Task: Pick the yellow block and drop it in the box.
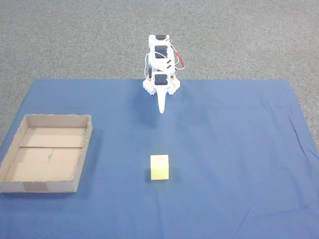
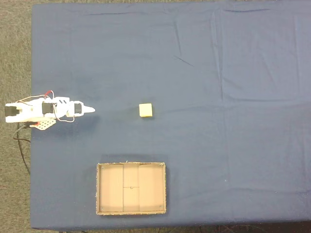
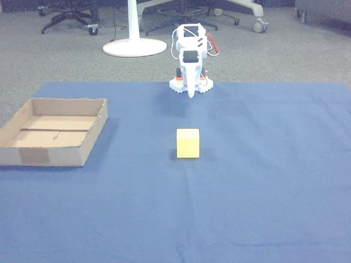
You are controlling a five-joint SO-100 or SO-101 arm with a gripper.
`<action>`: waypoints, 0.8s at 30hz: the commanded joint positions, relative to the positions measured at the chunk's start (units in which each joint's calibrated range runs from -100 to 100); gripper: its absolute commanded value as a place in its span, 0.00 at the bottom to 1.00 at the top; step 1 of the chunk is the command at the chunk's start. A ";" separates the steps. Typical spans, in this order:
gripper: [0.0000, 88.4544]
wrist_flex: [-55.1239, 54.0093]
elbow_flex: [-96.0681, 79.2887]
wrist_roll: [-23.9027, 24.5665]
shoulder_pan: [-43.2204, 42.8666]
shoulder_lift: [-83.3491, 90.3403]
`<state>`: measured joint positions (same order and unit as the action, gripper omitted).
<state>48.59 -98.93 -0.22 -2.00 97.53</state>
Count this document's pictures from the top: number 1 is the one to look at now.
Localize yellow foam block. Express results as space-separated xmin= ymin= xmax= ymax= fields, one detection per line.
xmin=150 ymin=154 xmax=170 ymax=181

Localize shallow cardboard box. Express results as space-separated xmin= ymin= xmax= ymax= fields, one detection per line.
xmin=0 ymin=114 xmax=94 ymax=194

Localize blue cloth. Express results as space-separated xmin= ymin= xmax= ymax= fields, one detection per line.
xmin=0 ymin=79 xmax=319 ymax=239

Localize white cable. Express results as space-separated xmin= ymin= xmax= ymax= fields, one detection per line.
xmin=144 ymin=53 xmax=152 ymax=78

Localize red cable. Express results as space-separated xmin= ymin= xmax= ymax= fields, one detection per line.
xmin=174 ymin=50 xmax=186 ymax=71

